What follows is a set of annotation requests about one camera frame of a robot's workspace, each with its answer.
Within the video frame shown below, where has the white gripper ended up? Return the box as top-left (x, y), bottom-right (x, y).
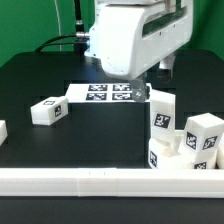
top-left (95, 0), bottom-right (194, 103)

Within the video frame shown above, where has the white round stool seat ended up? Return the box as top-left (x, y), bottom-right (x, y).
top-left (147, 129), bottom-right (219, 170)

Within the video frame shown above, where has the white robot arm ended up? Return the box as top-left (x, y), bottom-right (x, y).
top-left (76, 0), bottom-right (193, 102)

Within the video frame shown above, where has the white marker sheet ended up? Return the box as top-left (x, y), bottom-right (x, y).
top-left (65, 83), bottom-right (136, 103)

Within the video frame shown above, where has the white left fence bar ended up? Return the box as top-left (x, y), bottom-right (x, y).
top-left (0, 120), bottom-right (8, 146)

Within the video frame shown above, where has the white front fence bar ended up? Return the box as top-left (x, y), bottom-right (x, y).
top-left (0, 168), bottom-right (224, 198)

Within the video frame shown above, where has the black cable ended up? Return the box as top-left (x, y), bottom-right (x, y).
top-left (34, 31), bottom-right (91, 54)

